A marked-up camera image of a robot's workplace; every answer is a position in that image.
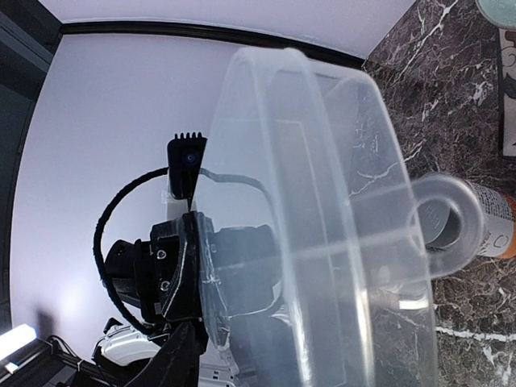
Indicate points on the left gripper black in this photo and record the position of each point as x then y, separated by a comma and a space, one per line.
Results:
215, 274

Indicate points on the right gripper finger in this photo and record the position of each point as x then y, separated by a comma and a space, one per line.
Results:
177, 362

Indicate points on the clear plastic pill organizer box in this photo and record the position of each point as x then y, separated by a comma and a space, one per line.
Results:
308, 149

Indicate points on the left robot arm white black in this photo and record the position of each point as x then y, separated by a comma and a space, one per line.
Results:
128, 273

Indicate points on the orange pill bottle grey cap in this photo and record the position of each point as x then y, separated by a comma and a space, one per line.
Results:
465, 218

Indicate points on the square floral ceramic plate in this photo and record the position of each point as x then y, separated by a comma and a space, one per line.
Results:
506, 93

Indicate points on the green ceramic bowl on plate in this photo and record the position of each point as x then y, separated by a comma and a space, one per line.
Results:
501, 13

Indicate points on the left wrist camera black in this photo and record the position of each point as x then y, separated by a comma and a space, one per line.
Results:
185, 152

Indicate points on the right black frame post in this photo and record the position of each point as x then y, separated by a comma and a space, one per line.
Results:
214, 33

